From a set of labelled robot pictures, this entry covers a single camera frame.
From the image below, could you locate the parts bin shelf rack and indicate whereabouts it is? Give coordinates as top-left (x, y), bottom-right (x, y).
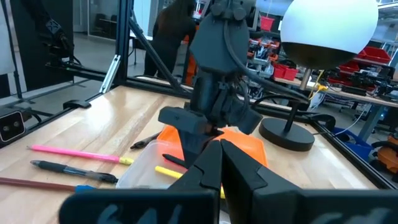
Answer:
top-left (245, 15), bottom-right (300, 94)

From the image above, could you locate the white globe lamp black base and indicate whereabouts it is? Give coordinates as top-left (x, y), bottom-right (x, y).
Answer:
top-left (258, 0), bottom-right (379, 152)

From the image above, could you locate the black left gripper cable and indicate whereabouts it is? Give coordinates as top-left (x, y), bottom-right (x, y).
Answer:
top-left (223, 18), bottom-right (309, 110)

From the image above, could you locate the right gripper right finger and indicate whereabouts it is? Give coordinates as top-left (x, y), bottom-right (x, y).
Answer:
top-left (221, 139), bottom-right (398, 224)

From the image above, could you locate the pink pencil yellow end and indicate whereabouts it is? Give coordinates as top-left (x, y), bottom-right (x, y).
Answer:
top-left (27, 144), bottom-right (134, 166)

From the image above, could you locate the yellow cord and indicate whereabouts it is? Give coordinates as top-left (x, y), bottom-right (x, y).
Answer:
top-left (309, 70), bottom-right (329, 100)

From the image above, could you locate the white cable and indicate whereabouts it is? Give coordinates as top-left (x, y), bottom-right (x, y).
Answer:
top-left (334, 108), bottom-right (368, 136)

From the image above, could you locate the blue storage bin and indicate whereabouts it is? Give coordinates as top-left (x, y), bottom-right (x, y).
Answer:
top-left (331, 126), bottom-right (374, 162)

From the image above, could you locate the silver aluminium bar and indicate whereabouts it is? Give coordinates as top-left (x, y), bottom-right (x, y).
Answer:
top-left (99, 54), bottom-right (121, 94)

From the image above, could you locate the black gel pen clear barrel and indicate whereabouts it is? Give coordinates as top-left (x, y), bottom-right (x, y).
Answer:
top-left (30, 160), bottom-right (119, 184)

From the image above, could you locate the black table edge clamp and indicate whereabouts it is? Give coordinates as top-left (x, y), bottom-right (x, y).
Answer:
top-left (63, 99), bottom-right (92, 110)

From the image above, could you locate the black partition panel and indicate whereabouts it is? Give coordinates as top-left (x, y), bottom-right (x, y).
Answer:
top-left (11, 0), bottom-right (74, 91)

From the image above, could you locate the red storage bin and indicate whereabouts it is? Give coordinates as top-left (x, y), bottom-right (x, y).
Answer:
top-left (357, 46), bottom-right (392, 65)

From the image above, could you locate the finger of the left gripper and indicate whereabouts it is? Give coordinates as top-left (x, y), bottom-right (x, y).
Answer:
top-left (179, 130), bottom-right (203, 169)
top-left (201, 129), bottom-right (217, 156)

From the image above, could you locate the brown pencil blue cap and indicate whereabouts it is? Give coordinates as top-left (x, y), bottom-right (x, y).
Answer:
top-left (0, 176), bottom-right (97, 193)

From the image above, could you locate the table-level camera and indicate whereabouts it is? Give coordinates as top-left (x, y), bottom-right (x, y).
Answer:
top-left (0, 107), bottom-right (27, 147)

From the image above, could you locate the orange and black vacuum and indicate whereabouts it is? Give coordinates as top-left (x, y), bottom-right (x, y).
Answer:
top-left (369, 133), bottom-right (398, 183)

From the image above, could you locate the black corner clamp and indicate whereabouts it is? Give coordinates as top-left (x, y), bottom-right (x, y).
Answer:
top-left (306, 113), bottom-right (337, 131)

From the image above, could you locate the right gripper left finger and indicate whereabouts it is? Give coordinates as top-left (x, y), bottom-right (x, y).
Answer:
top-left (58, 139), bottom-right (223, 224)

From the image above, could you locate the yellow pen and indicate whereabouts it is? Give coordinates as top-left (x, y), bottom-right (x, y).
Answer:
top-left (154, 166), bottom-right (225, 200)

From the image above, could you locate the person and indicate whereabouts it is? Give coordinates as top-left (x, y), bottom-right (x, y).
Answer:
top-left (143, 0), bottom-right (200, 80)

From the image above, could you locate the clear plastic supply box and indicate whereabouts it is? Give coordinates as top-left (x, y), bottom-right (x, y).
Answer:
top-left (115, 139), bottom-right (225, 200)

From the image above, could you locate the wooden workbench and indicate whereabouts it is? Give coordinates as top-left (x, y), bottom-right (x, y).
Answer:
top-left (273, 76), bottom-right (398, 142)

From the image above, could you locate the black metal frame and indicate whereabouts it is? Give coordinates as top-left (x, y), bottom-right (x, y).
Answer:
top-left (0, 0), bottom-right (398, 190)

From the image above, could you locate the orange plastic bin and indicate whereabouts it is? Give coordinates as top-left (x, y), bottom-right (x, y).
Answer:
top-left (157, 124), bottom-right (269, 169)

